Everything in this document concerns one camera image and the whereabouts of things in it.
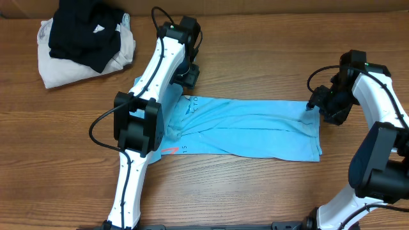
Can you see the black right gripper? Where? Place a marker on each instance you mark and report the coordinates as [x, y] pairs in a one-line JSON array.
[[318, 101]]

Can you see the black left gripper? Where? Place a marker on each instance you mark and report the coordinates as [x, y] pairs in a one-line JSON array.
[[190, 76]]

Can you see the light blue t-shirt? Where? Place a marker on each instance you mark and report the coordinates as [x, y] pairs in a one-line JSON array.
[[246, 128]]

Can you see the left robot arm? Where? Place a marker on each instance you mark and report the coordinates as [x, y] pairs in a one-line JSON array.
[[139, 121]]

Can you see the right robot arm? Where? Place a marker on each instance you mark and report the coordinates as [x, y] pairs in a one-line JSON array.
[[378, 172]]

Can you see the folded black garment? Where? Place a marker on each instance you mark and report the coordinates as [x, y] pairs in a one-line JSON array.
[[86, 32]]

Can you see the folded beige garment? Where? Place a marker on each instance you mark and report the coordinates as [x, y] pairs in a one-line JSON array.
[[57, 72]]

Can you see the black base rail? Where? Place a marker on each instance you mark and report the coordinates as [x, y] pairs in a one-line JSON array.
[[220, 227]]

